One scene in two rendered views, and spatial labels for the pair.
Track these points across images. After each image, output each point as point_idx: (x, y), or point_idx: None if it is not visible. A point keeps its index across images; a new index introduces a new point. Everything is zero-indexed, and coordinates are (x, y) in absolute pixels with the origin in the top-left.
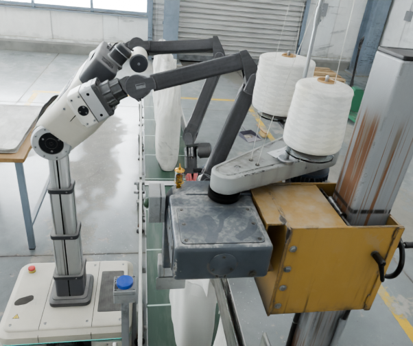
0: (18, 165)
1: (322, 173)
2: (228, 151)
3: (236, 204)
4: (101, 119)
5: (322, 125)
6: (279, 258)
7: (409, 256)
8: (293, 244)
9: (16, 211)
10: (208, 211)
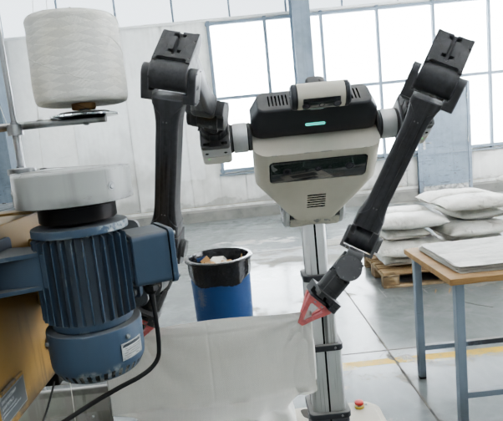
0: (454, 289)
1: (33, 229)
2: (154, 195)
3: (12, 209)
4: (201, 153)
5: None
6: None
7: None
8: None
9: None
10: (12, 205)
